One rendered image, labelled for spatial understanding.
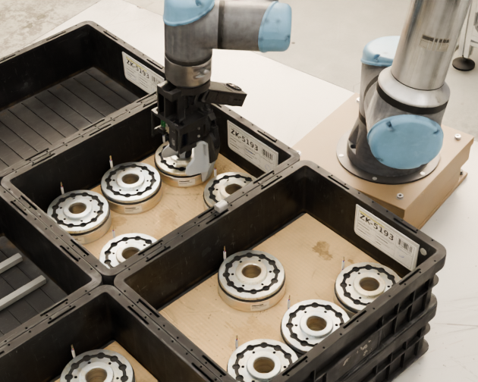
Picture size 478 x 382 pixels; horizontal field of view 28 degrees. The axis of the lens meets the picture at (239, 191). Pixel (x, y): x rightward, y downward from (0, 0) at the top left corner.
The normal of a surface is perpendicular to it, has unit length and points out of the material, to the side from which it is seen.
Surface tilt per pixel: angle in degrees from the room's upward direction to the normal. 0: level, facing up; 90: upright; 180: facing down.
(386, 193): 2
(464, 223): 0
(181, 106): 92
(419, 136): 95
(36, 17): 0
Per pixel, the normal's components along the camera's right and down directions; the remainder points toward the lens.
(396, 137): -0.04, 0.73
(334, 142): -0.03, -0.77
